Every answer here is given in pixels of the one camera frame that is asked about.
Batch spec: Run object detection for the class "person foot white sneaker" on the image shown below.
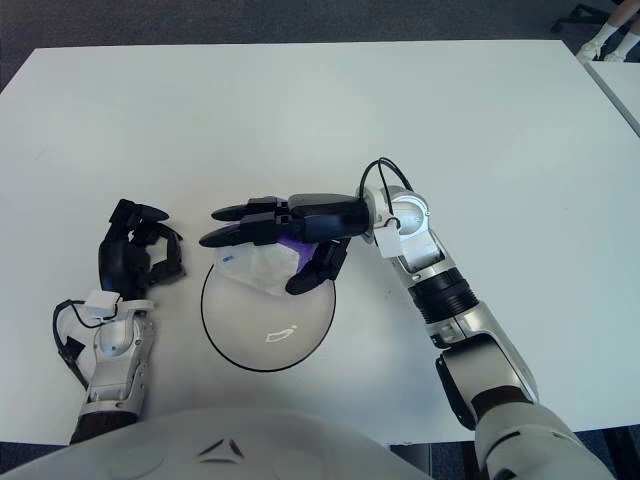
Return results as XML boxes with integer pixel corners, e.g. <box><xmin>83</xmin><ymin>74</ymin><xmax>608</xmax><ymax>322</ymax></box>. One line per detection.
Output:
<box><xmin>575</xmin><ymin>0</ymin><xmax>636</xmax><ymax>59</ymax></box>
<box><xmin>603</xmin><ymin>17</ymin><xmax>640</xmax><ymax>63</ymax></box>

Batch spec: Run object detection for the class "black office chair base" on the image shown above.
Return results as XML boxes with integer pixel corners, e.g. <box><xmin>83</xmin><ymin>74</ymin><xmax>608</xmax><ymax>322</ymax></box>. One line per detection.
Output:
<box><xmin>551</xmin><ymin>2</ymin><xmax>621</xmax><ymax>34</ymax></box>

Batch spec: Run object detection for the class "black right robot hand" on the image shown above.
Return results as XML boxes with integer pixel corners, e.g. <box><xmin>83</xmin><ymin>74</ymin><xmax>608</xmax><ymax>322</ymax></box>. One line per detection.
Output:
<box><xmin>198</xmin><ymin>192</ymin><xmax>374</xmax><ymax>295</ymax></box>

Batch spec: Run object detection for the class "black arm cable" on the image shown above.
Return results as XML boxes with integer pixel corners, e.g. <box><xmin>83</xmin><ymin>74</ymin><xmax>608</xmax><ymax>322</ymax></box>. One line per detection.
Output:
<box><xmin>360</xmin><ymin>157</ymin><xmax>416</xmax><ymax>226</ymax></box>
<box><xmin>53</xmin><ymin>298</ymin><xmax>101</xmax><ymax>389</ymax></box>

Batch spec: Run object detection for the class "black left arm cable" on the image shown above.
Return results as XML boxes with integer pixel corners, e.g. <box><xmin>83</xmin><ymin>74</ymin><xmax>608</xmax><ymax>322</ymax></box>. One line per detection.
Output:
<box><xmin>53</xmin><ymin>298</ymin><xmax>101</xmax><ymax>389</ymax></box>

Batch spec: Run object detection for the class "purple tissue paper pack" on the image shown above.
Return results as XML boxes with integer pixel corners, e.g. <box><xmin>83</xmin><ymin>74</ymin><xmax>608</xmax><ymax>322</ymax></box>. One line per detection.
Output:
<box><xmin>214</xmin><ymin>194</ymin><xmax>321</xmax><ymax>296</ymax></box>

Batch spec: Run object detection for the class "black table leg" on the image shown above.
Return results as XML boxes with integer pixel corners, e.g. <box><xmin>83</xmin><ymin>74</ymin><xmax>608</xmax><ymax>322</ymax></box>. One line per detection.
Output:
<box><xmin>389</xmin><ymin>439</ymin><xmax>481</xmax><ymax>480</ymax></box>

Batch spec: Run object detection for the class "white side table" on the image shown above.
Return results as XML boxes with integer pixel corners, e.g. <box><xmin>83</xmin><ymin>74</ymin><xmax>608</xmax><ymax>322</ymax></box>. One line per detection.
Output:
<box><xmin>584</xmin><ymin>58</ymin><xmax>640</xmax><ymax>137</ymax></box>

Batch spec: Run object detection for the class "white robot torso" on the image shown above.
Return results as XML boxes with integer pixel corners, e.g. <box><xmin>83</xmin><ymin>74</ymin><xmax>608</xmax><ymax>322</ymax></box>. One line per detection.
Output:
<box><xmin>0</xmin><ymin>405</ymin><xmax>426</xmax><ymax>480</ymax></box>

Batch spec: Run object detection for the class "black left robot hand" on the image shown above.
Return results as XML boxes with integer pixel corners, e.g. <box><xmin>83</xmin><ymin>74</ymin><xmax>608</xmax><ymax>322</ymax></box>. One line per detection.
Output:
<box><xmin>97</xmin><ymin>198</ymin><xmax>188</xmax><ymax>301</ymax></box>

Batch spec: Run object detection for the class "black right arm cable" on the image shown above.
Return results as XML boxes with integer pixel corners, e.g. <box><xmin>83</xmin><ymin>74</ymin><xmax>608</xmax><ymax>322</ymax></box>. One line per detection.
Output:
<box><xmin>360</xmin><ymin>157</ymin><xmax>416</xmax><ymax>226</ymax></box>

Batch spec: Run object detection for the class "white plate black rim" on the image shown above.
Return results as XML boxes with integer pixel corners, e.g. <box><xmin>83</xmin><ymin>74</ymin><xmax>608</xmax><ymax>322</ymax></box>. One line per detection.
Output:
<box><xmin>199</xmin><ymin>262</ymin><xmax>337</xmax><ymax>373</ymax></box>

